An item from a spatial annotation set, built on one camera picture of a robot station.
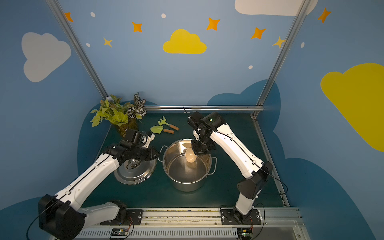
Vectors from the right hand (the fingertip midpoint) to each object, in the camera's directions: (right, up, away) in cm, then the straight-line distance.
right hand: (200, 152), depth 72 cm
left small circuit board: (-40, -39, -1) cm, 56 cm away
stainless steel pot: (-10, -17, +17) cm, 26 cm away
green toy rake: (-27, +17, +43) cm, 54 cm away
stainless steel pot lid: (-41, -15, +19) cm, 48 cm away
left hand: (-21, -1, +6) cm, 22 cm away
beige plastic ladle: (-5, -5, +21) cm, 22 cm away
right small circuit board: (+22, -40, -1) cm, 45 cm away
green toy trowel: (-30, +11, +39) cm, 51 cm away
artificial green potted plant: (-49, +20, +22) cm, 57 cm away
